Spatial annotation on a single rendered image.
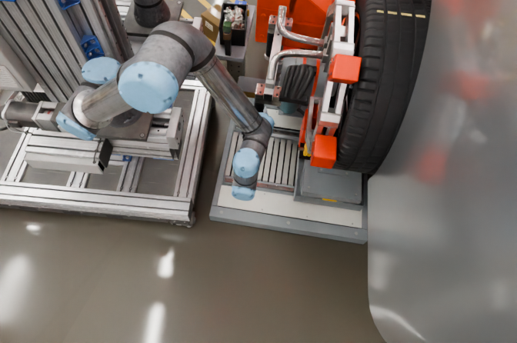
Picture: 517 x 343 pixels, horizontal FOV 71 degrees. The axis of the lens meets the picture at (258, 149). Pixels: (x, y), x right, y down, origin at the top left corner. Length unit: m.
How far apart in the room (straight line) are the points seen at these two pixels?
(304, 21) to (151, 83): 1.22
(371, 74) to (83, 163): 1.02
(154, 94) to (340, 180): 1.31
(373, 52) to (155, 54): 0.62
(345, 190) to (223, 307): 0.83
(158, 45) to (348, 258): 1.54
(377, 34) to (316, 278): 1.26
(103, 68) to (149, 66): 0.45
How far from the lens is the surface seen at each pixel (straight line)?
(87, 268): 2.09
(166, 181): 1.90
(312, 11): 1.84
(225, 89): 0.97
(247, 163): 1.01
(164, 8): 1.64
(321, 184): 1.88
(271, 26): 1.45
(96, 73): 1.21
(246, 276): 1.94
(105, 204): 1.92
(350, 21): 1.25
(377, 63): 1.12
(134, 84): 0.80
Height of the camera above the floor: 1.91
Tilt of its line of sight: 61 degrees down
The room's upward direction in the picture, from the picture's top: 5 degrees clockwise
